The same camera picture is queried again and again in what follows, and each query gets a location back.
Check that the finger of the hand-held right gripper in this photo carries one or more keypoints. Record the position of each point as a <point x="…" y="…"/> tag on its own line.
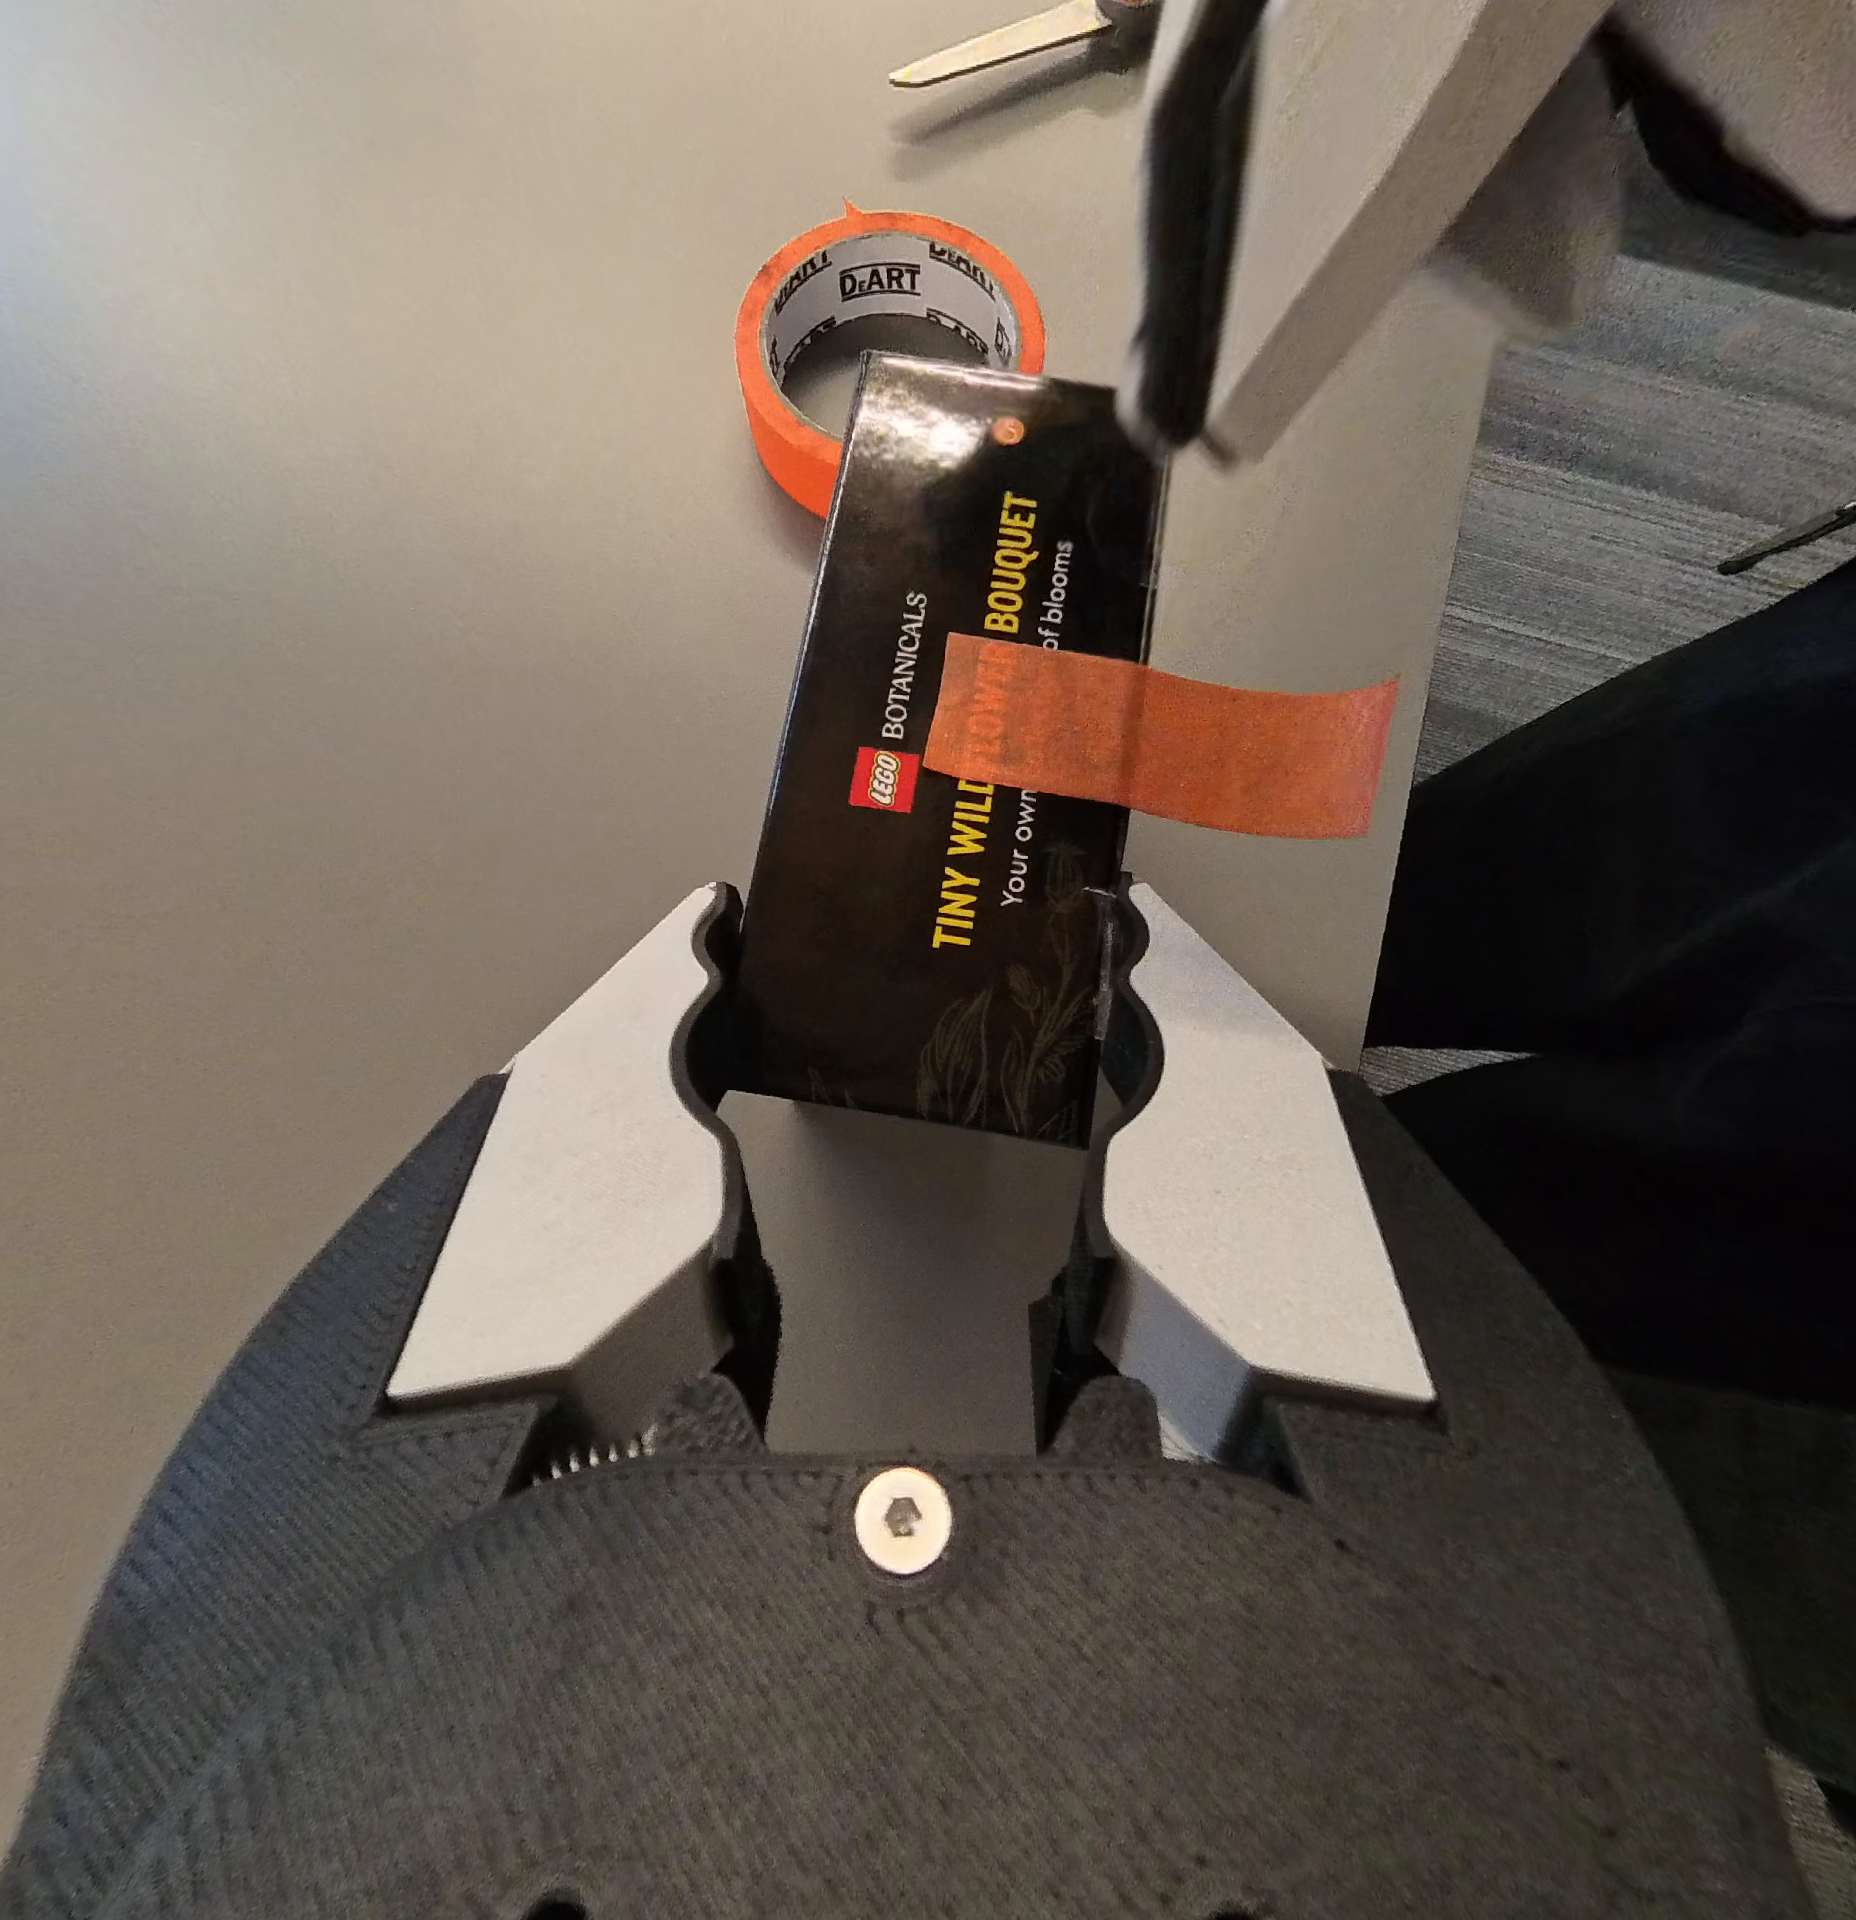
<point x="1363" y="179"/>

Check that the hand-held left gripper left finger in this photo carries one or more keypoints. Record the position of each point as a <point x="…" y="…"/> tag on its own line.
<point x="569" y="1214"/>

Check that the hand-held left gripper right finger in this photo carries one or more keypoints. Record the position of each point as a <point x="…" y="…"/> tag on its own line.
<point x="1259" y="1214"/>

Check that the orange tape strip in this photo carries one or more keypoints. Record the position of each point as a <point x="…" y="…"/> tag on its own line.
<point x="1244" y="750"/>

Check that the black lego flower box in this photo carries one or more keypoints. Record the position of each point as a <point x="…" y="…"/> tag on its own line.
<point x="899" y="599"/>

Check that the orange tape roll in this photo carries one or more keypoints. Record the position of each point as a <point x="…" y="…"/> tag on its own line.
<point x="785" y="434"/>

